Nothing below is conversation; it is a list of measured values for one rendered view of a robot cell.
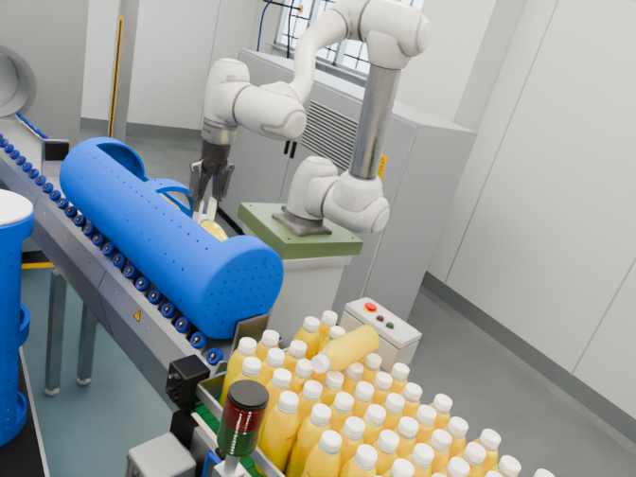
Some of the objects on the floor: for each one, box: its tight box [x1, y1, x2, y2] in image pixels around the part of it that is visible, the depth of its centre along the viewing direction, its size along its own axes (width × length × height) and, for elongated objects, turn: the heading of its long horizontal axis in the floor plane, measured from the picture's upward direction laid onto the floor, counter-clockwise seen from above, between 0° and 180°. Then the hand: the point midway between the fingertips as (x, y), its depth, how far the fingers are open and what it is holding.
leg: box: [44, 269, 67, 397], centre depth 215 cm, size 6×6×63 cm
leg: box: [77, 303, 97, 386], centre depth 225 cm, size 6×6×63 cm
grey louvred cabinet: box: [212, 48, 478, 327], centre depth 381 cm, size 54×215×145 cm, turn 4°
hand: (204, 211), depth 141 cm, fingers closed on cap, 4 cm apart
